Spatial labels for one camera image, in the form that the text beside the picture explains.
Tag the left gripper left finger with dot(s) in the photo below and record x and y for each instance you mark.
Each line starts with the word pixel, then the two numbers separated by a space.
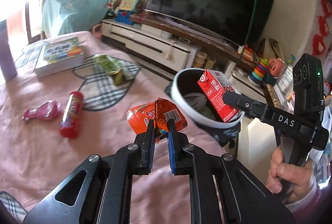
pixel 99 189

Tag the pink kettlebell toy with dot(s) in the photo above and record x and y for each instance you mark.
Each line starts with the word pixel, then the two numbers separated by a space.
pixel 96 31

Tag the red candy tube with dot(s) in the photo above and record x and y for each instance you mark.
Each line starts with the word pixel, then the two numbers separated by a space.
pixel 70 121

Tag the white round trash bin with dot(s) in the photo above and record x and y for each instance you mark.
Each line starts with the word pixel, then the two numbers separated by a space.
pixel 185 82

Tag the purple thermos bottle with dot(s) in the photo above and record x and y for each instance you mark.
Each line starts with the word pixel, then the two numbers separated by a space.
pixel 6 60

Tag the green snack bag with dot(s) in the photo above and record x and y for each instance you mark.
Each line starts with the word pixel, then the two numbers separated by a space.
pixel 112 68

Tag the colourful children book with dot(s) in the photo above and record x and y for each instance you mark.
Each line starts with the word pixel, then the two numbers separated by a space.
pixel 59 56

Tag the white tv cabinet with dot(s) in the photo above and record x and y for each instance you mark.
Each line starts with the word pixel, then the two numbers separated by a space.
pixel 169 52

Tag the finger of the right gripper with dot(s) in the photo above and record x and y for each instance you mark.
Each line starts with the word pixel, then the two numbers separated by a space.
pixel 259 109

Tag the paper ball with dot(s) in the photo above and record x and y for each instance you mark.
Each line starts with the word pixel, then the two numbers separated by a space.
pixel 198 102

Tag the right hand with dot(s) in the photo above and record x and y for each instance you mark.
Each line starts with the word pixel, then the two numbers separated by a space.
pixel 301 178

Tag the toy telephone cash register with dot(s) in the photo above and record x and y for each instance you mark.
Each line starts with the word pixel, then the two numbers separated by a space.
pixel 121 10

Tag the pink pig toy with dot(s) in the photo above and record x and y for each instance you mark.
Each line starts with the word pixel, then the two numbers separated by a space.
pixel 275 66

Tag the orange snack bag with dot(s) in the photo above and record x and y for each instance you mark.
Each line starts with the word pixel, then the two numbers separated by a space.
pixel 160 111

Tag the red white milk carton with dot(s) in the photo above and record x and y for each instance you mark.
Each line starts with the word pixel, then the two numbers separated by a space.
pixel 213 85

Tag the rainbow stacking ring toy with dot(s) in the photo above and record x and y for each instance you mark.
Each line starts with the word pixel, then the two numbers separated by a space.
pixel 256 77

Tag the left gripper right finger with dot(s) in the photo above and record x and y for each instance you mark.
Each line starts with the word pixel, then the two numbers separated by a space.
pixel 222 189

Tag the teal covered object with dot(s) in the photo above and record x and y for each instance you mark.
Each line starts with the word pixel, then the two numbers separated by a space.
pixel 66 16

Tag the pink balloon shaped package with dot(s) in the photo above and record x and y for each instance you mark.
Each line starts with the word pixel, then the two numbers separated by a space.
pixel 45 112

